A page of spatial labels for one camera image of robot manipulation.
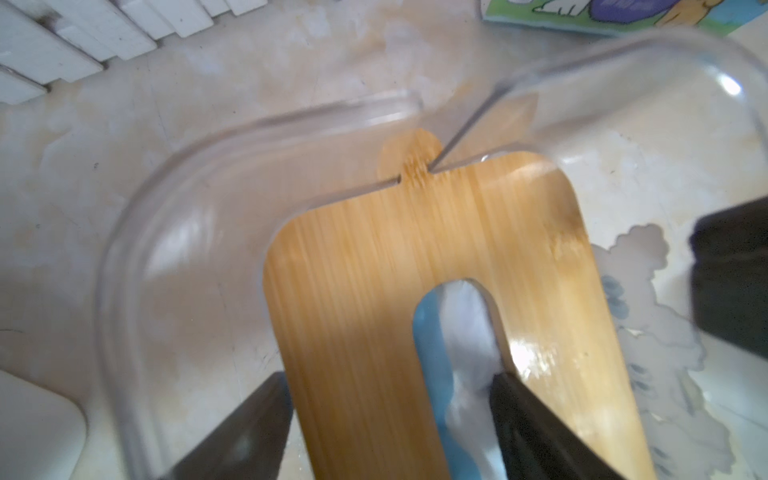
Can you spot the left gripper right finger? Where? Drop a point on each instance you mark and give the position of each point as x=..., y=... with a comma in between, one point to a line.
x=534, y=442

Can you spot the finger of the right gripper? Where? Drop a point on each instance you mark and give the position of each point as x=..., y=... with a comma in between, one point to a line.
x=728, y=282

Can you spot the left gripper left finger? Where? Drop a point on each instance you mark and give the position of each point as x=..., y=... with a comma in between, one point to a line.
x=250, y=443

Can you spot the blue soft tissue pack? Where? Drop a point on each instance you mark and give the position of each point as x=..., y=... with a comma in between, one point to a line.
x=459, y=356

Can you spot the clear plastic tissue box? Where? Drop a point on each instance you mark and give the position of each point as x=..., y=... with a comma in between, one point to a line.
x=654, y=131

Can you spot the bamboo slotted lid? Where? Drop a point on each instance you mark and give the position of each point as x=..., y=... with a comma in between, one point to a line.
x=358, y=288

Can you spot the blue tissue pack with sheet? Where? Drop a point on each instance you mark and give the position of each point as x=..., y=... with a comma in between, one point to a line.
x=619, y=17

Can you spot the blue white toy crib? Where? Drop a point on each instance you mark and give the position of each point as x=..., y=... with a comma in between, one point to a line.
x=47, y=41

